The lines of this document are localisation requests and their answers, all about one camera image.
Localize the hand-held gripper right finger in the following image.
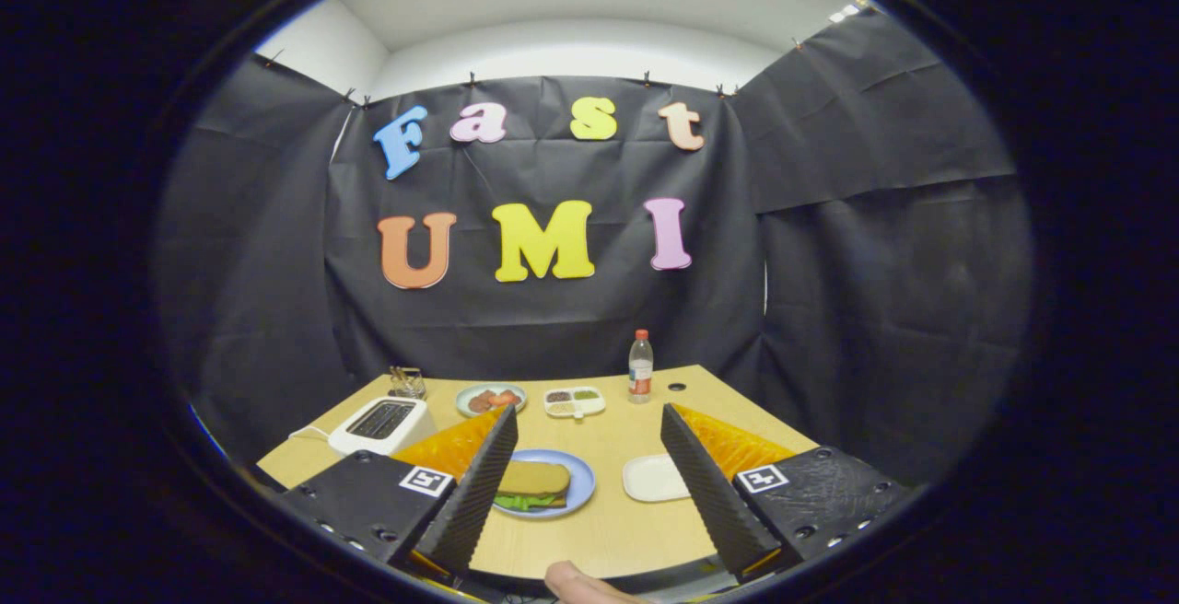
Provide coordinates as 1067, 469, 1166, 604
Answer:
660, 403, 911, 585

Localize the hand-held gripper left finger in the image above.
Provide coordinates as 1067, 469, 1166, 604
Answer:
276, 404, 519, 577

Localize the green lettuce leaf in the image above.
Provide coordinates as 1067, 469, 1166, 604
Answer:
493, 492, 567, 513

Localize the brown bread slice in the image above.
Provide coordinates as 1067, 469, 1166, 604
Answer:
497, 461, 572, 497

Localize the small white square plate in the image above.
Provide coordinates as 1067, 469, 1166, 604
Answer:
622, 453, 692, 503

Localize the white toaster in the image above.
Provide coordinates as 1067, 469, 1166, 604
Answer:
328, 396, 438, 456

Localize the pale green round plate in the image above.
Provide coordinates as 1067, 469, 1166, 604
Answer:
455, 383, 528, 418

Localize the blue round plate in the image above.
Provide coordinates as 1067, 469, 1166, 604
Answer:
493, 448, 597, 519

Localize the white divided seasoning dish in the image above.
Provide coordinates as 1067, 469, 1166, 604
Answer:
543, 387, 607, 421

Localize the clear bottle red cap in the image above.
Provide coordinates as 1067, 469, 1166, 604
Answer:
628, 329, 655, 404

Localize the black backdrop cloth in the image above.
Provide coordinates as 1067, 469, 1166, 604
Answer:
152, 10, 1037, 485

